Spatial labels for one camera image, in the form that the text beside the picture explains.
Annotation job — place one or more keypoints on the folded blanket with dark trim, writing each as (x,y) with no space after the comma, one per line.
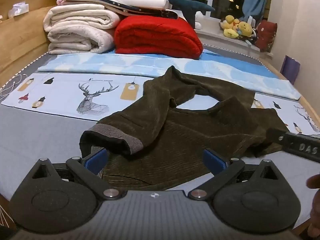
(150,13)

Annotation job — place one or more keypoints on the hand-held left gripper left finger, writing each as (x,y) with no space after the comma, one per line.
(96,159)

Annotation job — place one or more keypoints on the blue leaf printed sheet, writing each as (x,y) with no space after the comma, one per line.
(125,63)

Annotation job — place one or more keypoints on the red folded blanket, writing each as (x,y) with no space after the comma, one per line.
(155,37)

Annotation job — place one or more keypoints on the white windowsill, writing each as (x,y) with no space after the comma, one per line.
(220,38)

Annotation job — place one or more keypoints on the yellow plush toy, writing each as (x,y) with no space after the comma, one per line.
(230,33)
(245,28)
(231,20)

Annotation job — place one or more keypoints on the small white plush toy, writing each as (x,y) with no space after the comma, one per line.
(198,21)

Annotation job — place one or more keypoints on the person's right hand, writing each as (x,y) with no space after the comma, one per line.
(315,182)

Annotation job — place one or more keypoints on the tissue pack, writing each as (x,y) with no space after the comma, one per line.
(18,9)

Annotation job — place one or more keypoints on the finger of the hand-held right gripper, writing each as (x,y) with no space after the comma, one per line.
(277,136)

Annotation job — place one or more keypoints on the dark red cushion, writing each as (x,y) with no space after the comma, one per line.
(266,36)

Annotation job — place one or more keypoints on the purple bag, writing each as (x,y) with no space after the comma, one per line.
(290,70)

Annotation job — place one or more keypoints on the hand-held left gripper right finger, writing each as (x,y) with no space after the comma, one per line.
(213,159)

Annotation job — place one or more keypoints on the deer printed sheet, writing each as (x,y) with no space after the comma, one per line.
(62,92)

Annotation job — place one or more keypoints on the cream folded quilt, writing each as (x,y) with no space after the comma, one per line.
(75,30)

